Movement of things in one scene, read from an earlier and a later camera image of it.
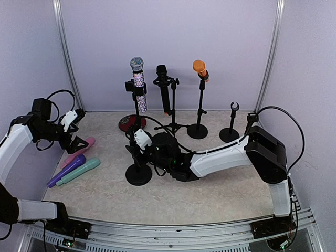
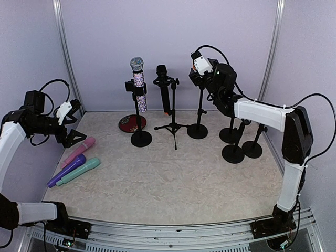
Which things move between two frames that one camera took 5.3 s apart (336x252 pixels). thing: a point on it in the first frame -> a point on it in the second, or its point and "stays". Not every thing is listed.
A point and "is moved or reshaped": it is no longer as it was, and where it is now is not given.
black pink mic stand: [229, 134] stays
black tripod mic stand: [173, 126] stays
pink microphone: [90, 141] stays
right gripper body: [136, 156] -> [194, 77]
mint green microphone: [90, 164] stays
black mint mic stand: [138, 174] is moved or reshaped
